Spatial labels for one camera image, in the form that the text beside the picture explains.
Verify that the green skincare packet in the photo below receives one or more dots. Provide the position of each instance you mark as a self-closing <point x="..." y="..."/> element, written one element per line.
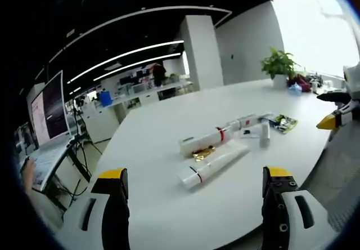
<point x="286" y="123"/>

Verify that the potted green plant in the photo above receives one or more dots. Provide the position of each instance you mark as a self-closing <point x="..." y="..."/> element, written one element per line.
<point x="279" y="64"/>

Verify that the white background counter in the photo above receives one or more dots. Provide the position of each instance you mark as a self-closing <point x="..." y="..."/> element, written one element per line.
<point x="146" y="92"/>

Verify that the small white skincare bottle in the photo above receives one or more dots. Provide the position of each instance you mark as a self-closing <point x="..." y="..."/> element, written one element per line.
<point x="264" y="136"/>

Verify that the white blue skincare tube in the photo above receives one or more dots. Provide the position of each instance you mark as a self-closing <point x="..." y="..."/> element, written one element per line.
<point x="267" y="117"/>

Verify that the blue cloth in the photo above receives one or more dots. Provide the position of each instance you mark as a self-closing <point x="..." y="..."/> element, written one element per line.
<point x="295" y="89"/>

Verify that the laptop keyboard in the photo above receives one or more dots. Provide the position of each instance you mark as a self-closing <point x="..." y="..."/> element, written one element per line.
<point x="47" y="160"/>

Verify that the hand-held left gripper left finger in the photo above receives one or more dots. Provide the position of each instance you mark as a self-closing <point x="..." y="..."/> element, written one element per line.
<point x="92" y="216"/>

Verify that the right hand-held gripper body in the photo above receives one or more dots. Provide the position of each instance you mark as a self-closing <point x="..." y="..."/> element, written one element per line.
<point x="353" y="82"/>

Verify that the dark red bag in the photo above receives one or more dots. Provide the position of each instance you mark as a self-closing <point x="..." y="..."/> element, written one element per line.
<point x="300" y="81"/>

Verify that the blue box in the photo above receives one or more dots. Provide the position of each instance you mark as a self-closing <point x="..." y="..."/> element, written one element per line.
<point x="105" y="98"/>

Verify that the white skincare sachet black mark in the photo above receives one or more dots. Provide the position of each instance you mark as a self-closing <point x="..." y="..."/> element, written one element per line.
<point x="250" y="133"/>

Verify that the gold skincare sachet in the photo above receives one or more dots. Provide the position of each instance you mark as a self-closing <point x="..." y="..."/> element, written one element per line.
<point x="203" y="152"/>

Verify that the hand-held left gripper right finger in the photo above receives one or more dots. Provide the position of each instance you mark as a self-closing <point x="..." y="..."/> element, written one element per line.
<point x="292" y="216"/>

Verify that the white skincare tube red band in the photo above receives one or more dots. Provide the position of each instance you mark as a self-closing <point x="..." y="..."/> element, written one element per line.
<point x="205" y="140"/>

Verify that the white skincare box red label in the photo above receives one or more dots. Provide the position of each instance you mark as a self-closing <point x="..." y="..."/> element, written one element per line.
<point x="244" y="121"/>

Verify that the large white skincare tube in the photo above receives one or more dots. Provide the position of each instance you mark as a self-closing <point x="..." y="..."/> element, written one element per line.
<point x="213" y="165"/>

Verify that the black tripod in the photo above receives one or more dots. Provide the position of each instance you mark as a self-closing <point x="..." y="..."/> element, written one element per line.
<point x="83" y="137"/>

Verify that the grey mesh chair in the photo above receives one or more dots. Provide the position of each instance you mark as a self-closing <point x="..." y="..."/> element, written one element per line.
<point x="344" y="171"/>

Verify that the computer monitor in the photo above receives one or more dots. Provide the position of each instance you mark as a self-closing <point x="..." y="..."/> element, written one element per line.
<point x="50" y="109"/>

